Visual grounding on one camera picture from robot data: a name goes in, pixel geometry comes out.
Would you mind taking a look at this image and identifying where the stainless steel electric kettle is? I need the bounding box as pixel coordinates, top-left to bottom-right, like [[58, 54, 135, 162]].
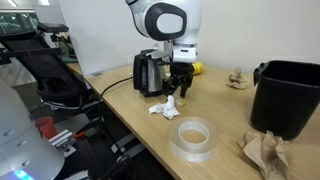
[[133, 49, 166, 97]]

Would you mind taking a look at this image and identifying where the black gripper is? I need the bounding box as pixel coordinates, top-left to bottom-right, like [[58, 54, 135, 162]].
[[162, 62, 194, 99]]

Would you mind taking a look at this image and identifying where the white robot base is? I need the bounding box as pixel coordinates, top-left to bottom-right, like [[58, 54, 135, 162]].
[[0, 80, 65, 180]]

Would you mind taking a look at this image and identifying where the crumpled white tissue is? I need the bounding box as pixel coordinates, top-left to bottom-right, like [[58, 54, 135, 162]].
[[148, 95, 179, 119]]

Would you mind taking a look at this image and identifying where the black plastic bin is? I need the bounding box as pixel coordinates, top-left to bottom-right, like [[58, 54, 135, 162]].
[[250, 60, 320, 140]]

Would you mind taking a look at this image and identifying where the black power cable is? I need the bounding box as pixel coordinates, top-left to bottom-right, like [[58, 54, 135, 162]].
[[97, 76, 134, 161]]

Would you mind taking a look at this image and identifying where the red cup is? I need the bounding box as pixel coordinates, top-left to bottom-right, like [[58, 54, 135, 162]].
[[35, 116, 57, 139]]

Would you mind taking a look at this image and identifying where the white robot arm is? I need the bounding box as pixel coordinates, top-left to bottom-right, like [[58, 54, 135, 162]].
[[125, 0, 203, 99]]

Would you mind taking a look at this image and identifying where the clear tape roll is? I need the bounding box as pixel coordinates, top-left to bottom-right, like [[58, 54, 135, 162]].
[[169, 116, 218, 163]]

